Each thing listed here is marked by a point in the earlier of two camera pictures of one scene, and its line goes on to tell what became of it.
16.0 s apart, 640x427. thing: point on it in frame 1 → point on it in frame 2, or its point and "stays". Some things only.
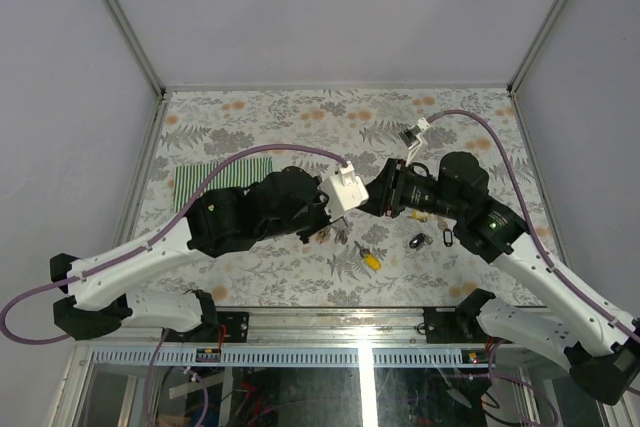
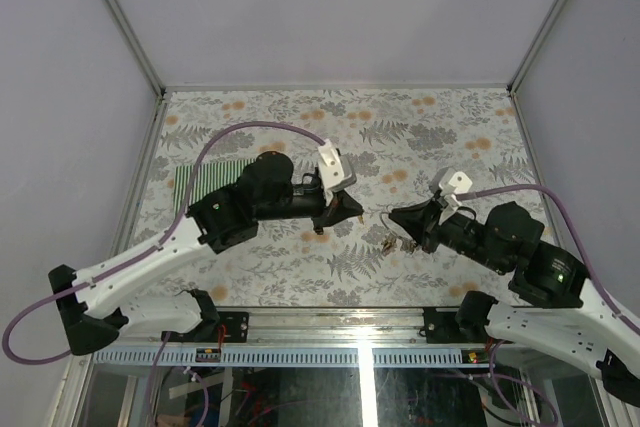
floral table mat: x=362 y=260 stays
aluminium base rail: x=305 y=326 stays
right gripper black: x=387 y=189 → x=421 y=221
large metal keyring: x=340 y=236 → x=390 y=228
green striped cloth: x=229 y=174 stays
